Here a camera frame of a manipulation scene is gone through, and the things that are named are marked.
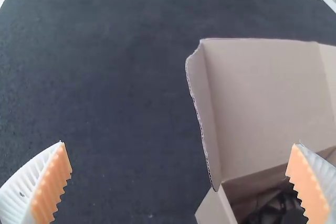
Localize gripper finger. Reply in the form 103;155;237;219
0;140;74;224
285;139;336;224

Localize black square fan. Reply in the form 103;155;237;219
233;185;309;224

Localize cardboard box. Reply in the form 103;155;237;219
185;37;336;224

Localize black mat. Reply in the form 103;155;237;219
0;0;336;224

